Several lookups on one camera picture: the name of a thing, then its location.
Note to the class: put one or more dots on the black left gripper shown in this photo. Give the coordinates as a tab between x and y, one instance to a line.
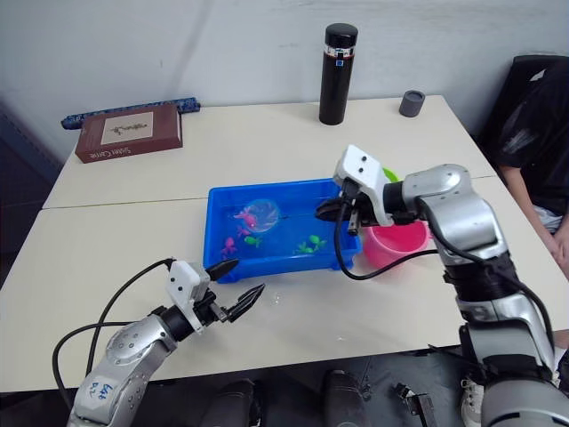
212	311

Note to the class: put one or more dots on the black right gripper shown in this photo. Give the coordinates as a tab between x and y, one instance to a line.
364	213

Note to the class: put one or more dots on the small round fishing net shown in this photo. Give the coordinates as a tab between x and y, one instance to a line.
266	215

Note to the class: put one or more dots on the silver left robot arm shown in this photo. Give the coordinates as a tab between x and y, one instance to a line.
129	351

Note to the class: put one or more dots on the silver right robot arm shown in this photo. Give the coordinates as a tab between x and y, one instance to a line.
462	218

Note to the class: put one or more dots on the small green toy fish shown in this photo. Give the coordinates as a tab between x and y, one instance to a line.
251	241
316	241

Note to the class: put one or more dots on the small pink toy fish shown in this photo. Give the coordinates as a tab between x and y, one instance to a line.
242	231
229	247

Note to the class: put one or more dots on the blue plastic tub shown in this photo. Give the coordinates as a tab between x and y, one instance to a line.
214	251

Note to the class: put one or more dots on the pink and orange toy fish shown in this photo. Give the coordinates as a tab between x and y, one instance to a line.
247	219

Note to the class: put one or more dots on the green plastic bucket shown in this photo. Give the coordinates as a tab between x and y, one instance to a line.
392	174

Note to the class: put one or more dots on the pink plastic bucket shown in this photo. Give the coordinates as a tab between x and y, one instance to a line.
391	249

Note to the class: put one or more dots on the small grey cup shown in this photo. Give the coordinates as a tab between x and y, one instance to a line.
411	104

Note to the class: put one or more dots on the dark rounded shape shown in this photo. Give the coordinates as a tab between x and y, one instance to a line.
238	405
344	400

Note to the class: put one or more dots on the tall black thermos bottle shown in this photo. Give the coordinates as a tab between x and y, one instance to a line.
337	75

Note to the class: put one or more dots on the blue patterned rolled stick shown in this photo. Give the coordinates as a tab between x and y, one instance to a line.
186	104

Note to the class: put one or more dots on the brown hardcover book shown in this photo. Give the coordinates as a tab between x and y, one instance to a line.
129	133

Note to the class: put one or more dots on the person in black shirt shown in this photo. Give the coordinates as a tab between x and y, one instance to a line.
538	147

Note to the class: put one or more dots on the white sneaker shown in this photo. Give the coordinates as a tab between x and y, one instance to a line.
472	400

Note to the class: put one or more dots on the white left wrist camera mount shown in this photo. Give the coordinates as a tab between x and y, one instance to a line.
183	279

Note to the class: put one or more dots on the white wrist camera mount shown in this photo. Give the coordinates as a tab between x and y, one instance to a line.
361	165
183	279

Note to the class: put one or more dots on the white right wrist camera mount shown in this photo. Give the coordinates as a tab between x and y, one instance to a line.
361	165

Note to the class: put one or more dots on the black metal bracket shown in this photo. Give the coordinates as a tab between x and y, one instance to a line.
418	405

